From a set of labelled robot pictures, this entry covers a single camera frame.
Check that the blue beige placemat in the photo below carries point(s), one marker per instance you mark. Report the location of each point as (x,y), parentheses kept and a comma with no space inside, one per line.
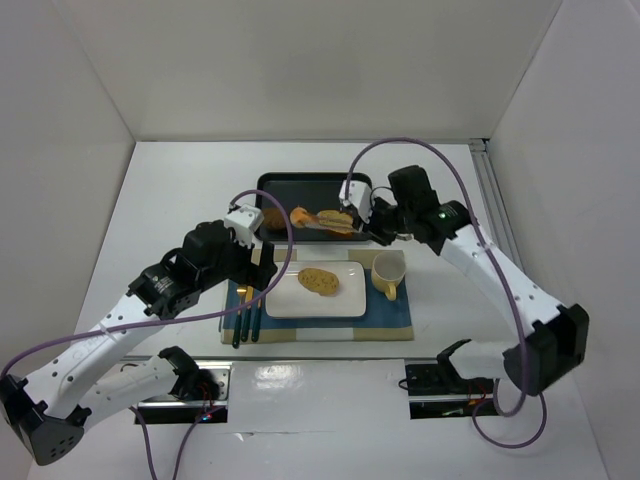
(383,321)

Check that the brown bread roll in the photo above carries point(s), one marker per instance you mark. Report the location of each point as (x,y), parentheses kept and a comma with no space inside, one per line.
(273,219)

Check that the orange bread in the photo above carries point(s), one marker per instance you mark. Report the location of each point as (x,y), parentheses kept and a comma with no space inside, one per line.
(336,221)

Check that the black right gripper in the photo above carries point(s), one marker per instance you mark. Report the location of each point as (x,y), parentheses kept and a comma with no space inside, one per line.
(378,229)

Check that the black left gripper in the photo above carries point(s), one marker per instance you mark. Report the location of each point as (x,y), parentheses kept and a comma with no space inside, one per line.
(263,263)

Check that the white rectangular plate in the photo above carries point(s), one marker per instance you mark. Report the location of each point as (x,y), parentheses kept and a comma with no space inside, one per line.
(290,300)

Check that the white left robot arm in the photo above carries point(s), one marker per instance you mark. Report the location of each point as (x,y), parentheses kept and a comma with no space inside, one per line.
(50,409)

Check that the yellow mug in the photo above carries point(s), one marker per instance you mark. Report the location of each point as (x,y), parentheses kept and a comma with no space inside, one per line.
(387,273)

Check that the black baking tray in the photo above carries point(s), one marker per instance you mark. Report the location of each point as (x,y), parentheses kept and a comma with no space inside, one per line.
(314,191)

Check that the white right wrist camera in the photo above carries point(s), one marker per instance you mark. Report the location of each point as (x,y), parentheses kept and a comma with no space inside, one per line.
(355,199)

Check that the green handled fork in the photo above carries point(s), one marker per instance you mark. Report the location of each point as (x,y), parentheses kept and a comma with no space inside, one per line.
(241,291)

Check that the round bread bun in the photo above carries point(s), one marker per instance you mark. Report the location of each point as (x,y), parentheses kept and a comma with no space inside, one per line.
(301,218)

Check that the metal tongs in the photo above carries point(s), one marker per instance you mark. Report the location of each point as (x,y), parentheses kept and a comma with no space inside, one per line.
(318,227)

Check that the green handled knife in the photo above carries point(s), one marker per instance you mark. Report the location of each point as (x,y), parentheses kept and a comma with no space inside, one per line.
(245,326)

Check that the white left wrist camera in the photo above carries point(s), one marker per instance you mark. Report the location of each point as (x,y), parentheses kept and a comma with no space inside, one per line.
(243,221)

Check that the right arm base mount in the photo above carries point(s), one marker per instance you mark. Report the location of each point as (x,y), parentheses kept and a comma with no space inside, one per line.
(432,394)

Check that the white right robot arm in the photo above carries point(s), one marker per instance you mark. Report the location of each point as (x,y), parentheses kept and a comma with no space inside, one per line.
(550,337)

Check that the sliced bread piece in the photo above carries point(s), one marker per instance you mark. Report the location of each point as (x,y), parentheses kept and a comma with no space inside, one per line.
(319,281)

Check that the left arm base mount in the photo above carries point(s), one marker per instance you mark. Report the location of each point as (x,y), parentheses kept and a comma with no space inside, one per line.
(208,397)

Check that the green handled spoon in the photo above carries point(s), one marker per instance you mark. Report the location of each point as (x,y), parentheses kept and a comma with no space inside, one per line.
(256,323)

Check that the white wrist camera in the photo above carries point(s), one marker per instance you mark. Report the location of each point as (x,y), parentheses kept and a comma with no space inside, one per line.
(355,199)
(243,221)

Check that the aluminium rail frame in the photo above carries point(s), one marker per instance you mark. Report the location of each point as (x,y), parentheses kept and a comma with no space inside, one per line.
(494,204)

